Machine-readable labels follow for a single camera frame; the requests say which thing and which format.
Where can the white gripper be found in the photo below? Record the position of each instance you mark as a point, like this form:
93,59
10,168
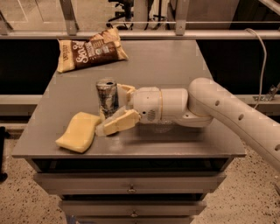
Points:
146,101

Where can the silver redbull can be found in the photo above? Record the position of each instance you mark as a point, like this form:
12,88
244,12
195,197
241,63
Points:
108,97

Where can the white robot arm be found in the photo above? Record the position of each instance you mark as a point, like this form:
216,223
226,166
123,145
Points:
205,100

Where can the yellow sponge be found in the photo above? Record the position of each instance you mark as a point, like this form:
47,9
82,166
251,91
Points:
79,133

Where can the brown chip bag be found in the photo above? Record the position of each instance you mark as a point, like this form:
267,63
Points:
103,47

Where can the grey drawer cabinet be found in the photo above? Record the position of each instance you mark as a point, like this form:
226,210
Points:
172,168

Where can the upper drawer knob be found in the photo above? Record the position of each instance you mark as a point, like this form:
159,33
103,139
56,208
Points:
131,190

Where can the drawer knob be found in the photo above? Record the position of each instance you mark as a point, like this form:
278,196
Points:
131,190
134,214

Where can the black office chair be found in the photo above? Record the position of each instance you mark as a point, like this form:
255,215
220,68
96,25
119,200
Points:
126,13

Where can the lower drawer knob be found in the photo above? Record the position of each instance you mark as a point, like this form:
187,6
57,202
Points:
134,214

